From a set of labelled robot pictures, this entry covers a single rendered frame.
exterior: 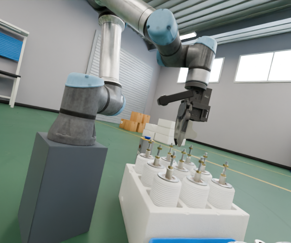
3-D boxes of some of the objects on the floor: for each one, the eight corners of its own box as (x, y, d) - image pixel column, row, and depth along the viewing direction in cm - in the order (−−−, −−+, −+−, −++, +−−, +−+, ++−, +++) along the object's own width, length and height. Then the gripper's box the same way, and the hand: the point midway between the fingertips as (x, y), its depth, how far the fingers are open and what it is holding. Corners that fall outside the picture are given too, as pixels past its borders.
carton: (135, 131, 456) (138, 122, 456) (129, 131, 439) (132, 121, 439) (129, 129, 477) (131, 120, 477) (124, 128, 460) (125, 119, 460)
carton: (143, 133, 480) (145, 124, 480) (138, 132, 463) (139, 123, 463) (137, 130, 501) (138, 122, 500) (131, 130, 483) (133, 121, 483)
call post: (131, 191, 87) (143, 139, 86) (128, 185, 93) (139, 137, 93) (142, 192, 89) (154, 141, 88) (139, 186, 95) (150, 139, 95)
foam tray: (135, 274, 41) (150, 211, 41) (118, 196, 78) (125, 163, 78) (238, 263, 53) (250, 214, 53) (181, 200, 90) (188, 171, 90)
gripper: (218, 85, 45) (202, 154, 45) (202, 91, 56) (189, 146, 56) (191, 78, 45) (175, 147, 45) (180, 86, 56) (167, 141, 56)
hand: (176, 141), depth 50 cm, fingers open, 3 cm apart
